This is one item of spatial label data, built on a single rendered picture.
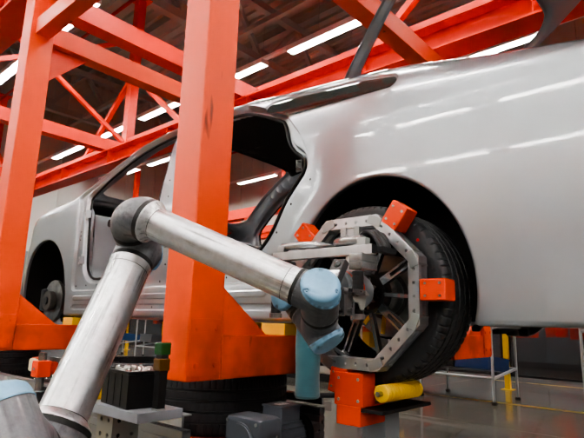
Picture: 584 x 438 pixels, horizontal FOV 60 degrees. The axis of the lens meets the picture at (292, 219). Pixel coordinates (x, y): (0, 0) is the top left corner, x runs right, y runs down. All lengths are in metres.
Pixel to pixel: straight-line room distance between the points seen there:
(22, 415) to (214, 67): 1.49
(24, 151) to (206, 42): 1.92
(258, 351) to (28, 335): 1.93
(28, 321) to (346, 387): 2.38
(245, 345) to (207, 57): 1.14
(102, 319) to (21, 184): 2.47
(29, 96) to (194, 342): 2.46
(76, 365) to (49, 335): 2.46
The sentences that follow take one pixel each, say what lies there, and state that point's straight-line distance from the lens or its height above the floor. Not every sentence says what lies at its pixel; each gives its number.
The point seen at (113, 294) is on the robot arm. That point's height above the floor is 0.79.
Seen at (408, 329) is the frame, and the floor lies 0.72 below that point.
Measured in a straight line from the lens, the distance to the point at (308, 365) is 1.81.
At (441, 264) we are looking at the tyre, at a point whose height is 0.94.
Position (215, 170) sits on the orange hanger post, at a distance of 2.00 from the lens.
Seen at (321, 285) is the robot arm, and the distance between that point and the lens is 1.13.
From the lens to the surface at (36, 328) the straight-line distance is 3.70.
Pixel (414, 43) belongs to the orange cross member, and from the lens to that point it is 3.81.
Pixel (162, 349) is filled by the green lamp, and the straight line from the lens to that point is 1.73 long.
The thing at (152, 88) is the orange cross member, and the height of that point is 2.61.
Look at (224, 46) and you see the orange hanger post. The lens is 2.22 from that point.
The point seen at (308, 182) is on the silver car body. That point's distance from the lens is 2.27.
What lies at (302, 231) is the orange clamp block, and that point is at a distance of 2.01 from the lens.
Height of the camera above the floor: 0.73
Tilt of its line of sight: 12 degrees up
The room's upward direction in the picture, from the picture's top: 2 degrees clockwise
